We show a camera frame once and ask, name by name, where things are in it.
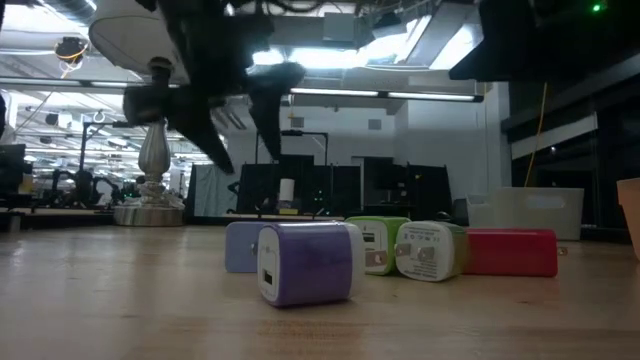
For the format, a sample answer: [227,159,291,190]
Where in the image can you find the round black ceiling device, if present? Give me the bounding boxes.
[53,35,90,66]

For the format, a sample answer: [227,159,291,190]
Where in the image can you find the black gantry frame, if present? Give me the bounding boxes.
[279,129,330,166]

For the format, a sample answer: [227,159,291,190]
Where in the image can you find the red wall charger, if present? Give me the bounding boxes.
[462,228,569,278]

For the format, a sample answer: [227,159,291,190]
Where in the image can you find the black camera stand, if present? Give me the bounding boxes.
[77,119,136,211]

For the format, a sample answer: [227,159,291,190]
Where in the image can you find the yellow hanging cable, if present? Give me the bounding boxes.
[523,82,549,189]

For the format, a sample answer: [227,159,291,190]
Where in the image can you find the purple white USB charger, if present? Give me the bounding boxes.
[256,221,366,308]

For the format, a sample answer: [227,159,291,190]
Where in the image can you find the grey curtain panel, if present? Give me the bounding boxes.
[192,163,244,217]

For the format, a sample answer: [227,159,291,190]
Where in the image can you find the black partition panels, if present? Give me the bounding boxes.
[237,153,454,221]

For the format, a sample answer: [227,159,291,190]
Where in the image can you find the white plastic bin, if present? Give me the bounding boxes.
[467,186,586,241]

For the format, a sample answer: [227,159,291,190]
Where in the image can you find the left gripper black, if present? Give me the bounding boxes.
[122,0,306,175]

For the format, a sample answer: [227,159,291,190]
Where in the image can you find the black monitor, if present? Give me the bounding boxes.
[0,143,26,196]

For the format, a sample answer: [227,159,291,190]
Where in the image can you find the overhead light bar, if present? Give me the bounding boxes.
[0,77,485,104]

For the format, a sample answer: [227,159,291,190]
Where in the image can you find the light blue wall charger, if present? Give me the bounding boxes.
[224,221,274,274]

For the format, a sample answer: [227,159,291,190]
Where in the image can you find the green white USB charger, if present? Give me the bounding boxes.
[344,215,412,276]
[394,220,470,283]

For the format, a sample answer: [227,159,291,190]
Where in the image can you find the table lamp silver base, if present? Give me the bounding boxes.
[88,0,185,227]

